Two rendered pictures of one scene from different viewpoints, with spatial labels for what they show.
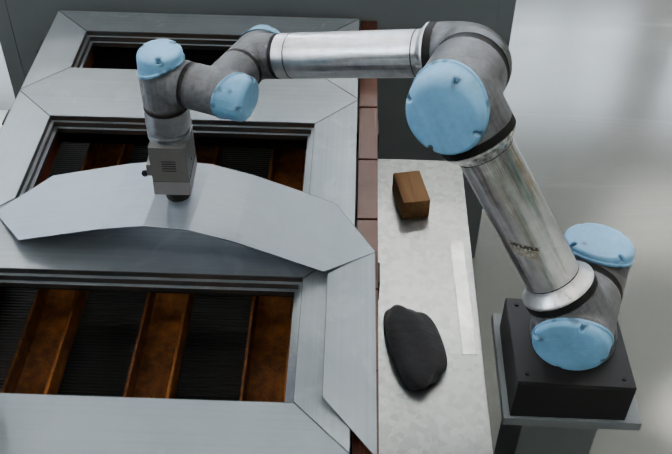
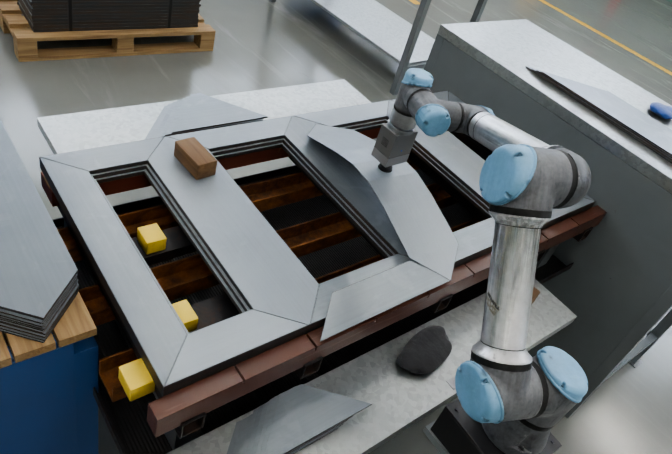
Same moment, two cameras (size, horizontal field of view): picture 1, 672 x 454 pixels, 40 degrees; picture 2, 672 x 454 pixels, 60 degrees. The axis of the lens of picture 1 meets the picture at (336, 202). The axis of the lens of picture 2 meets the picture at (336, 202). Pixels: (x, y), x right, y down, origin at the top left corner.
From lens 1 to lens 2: 0.61 m
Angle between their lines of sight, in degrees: 32
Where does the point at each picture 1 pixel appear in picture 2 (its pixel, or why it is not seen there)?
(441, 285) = not seen: hidden behind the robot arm
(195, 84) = (419, 98)
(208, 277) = (359, 215)
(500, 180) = (506, 243)
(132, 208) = (359, 156)
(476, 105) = (517, 175)
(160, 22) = not seen: hidden behind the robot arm
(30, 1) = (440, 79)
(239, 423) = (286, 266)
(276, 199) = (428, 212)
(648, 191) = not seen: outside the picture
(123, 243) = (345, 173)
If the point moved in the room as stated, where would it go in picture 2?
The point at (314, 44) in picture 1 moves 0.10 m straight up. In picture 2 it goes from (496, 123) to (514, 86)
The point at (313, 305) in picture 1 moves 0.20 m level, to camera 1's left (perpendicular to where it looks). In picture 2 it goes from (386, 265) to (339, 216)
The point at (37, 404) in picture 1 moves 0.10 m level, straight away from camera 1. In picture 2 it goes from (230, 185) to (249, 168)
